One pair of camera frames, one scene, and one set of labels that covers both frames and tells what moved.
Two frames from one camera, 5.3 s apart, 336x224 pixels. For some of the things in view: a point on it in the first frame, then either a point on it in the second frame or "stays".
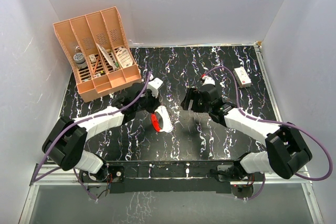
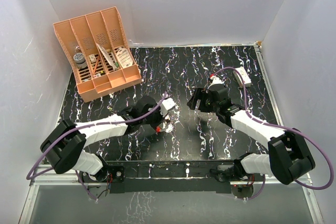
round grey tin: x=80 y=60 stays
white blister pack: x=124 y=57 stays
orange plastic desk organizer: x=97 y=49 stays
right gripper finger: x=189 y=96 to x=197 y=95
